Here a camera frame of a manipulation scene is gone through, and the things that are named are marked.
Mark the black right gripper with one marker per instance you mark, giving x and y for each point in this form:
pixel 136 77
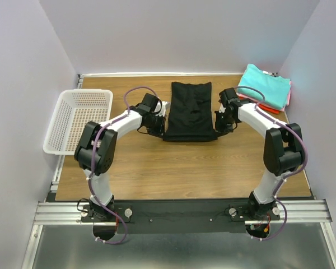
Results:
pixel 222 126

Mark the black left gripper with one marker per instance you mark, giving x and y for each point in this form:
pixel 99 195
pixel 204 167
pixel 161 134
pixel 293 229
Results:
pixel 158 128

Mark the black t shirt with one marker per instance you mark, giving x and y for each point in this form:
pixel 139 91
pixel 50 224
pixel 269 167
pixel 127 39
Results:
pixel 190 115

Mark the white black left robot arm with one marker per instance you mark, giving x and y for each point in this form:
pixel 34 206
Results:
pixel 96 149

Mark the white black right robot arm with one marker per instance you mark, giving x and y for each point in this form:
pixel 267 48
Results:
pixel 284 154

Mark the folded red t shirt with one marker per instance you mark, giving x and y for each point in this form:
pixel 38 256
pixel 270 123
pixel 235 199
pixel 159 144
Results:
pixel 262 106

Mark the folded turquoise t shirt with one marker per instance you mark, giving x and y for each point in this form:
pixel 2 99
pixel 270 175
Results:
pixel 254 74

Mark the white plastic laundry basket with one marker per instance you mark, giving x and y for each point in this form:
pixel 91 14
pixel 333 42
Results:
pixel 73 110

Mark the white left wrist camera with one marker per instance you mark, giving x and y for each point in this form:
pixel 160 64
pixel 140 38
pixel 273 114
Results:
pixel 164 106

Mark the aluminium frame rail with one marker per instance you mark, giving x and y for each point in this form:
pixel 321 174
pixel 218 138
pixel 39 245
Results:
pixel 293 211

